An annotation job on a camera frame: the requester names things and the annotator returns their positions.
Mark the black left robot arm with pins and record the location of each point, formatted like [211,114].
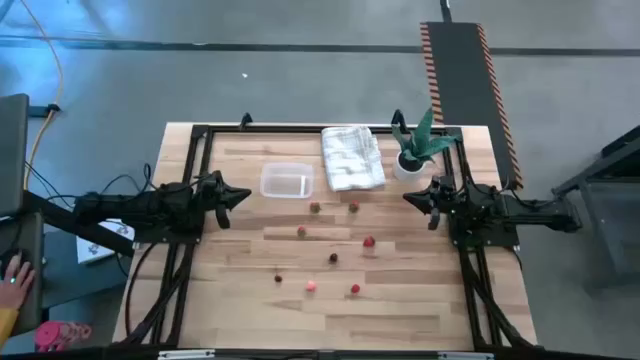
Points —
[140,205]

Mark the grey mouse pad panel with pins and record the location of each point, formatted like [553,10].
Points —
[32,240]

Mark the white box with printed markers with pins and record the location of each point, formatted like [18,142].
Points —
[100,247]

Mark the dark cherry with long stem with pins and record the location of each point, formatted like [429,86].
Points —
[278,278]

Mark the dark desk top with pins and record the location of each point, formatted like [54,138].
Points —
[75,282]

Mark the pink round fruit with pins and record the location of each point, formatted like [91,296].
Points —
[311,286]

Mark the small red round fruit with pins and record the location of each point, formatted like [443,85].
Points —
[355,288]

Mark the black desk beam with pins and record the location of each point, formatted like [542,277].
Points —
[75,222]

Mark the black floor bracket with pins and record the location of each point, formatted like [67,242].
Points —
[47,108]

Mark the dark grey monitor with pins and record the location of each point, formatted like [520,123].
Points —
[12,150]

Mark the green plant with white pot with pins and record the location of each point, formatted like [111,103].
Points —
[409,170]

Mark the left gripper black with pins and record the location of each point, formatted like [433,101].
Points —
[214,192]

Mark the bright red strawberry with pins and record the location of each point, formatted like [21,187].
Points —
[369,242]

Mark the person's hand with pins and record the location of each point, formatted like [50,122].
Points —
[17,290]

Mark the clear plastic tupperware container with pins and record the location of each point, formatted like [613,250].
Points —
[287,180]

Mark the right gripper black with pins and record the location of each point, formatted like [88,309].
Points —
[440,197]

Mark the silver metal bracket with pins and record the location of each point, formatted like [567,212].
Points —
[186,354]
[465,355]

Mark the black aluminium table frame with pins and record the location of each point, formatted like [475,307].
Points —
[280,129]

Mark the white folded towel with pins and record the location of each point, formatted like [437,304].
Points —
[352,160]

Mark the black metal cart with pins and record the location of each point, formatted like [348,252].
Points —
[600,170]

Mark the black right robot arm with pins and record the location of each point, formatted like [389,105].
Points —
[530,212]

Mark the person's forearm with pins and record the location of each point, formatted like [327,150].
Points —
[6,325]

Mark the red strawberry with green leaves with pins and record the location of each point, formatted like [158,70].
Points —
[314,206]
[353,206]
[301,231]

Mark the black mat with orange stripes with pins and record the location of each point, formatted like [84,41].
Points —
[465,75]

